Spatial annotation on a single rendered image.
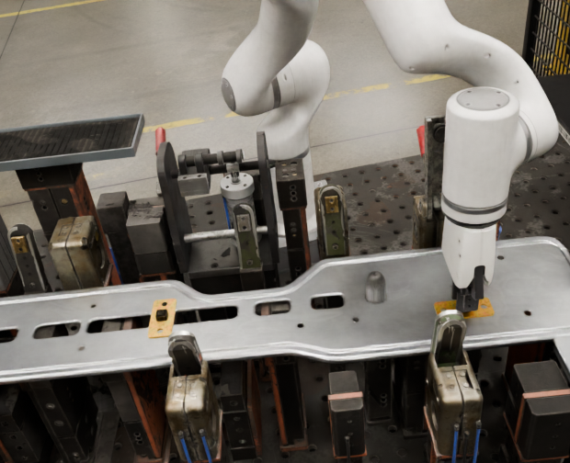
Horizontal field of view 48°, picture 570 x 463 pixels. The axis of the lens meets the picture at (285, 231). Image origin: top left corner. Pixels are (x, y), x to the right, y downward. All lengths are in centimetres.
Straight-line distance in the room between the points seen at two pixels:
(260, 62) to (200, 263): 39
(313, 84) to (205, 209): 59
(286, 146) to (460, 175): 65
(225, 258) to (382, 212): 64
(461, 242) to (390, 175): 101
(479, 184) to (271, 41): 54
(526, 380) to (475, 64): 43
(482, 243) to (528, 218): 86
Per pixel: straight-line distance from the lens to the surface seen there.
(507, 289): 106
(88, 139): 127
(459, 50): 86
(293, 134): 140
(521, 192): 183
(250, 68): 129
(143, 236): 115
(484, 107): 80
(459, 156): 82
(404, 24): 84
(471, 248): 88
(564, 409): 95
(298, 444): 122
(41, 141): 131
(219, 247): 123
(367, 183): 184
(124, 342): 104
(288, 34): 119
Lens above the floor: 171
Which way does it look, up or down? 37 degrees down
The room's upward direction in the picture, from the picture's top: 7 degrees counter-clockwise
